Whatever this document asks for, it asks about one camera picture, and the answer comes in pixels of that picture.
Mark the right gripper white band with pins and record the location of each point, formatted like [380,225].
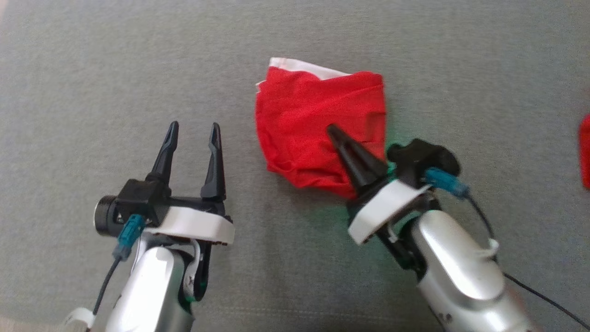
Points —
[382,205]

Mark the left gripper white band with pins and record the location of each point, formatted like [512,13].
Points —
[193,226]

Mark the red and white jersey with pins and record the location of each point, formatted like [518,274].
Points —
[313,120]

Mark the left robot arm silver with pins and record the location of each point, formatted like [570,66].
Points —
[147,290]

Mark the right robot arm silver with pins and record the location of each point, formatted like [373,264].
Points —
[461,272]

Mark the large grey sofa seat cushion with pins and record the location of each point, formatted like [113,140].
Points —
[115,69]

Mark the red fabric item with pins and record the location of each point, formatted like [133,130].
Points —
[585,152]

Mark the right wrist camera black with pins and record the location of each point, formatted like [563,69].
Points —
[415,157]

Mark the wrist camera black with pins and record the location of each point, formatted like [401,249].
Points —
[415,157]
[138,198]

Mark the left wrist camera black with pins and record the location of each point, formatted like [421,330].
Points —
[138,198]

